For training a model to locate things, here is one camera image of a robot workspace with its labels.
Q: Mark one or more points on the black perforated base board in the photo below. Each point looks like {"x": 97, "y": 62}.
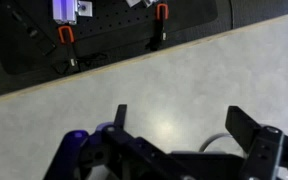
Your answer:
{"x": 117, "y": 23}

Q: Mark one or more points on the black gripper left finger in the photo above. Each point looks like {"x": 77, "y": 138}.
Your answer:
{"x": 94, "y": 153}

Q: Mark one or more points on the metal corner bracket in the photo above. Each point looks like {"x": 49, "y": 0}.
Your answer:
{"x": 85, "y": 8}

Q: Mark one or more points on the aluminium extrusion post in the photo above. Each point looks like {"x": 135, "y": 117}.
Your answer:
{"x": 64, "y": 10}

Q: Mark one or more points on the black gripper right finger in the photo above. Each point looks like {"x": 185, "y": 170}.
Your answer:
{"x": 267, "y": 150}

